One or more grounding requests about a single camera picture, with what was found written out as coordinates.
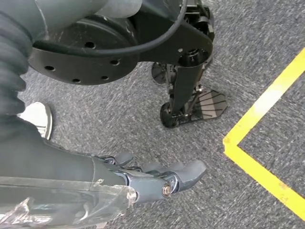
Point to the black robot waist plate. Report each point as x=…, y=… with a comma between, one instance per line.
x=83, y=66

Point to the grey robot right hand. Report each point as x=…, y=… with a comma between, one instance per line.
x=59, y=177

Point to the yellow floor tape square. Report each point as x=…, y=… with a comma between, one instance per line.
x=262, y=101

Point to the black robot leg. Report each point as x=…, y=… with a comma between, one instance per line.
x=185, y=82

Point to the ribbed grey right arm sleeve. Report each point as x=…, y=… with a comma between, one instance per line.
x=11, y=63

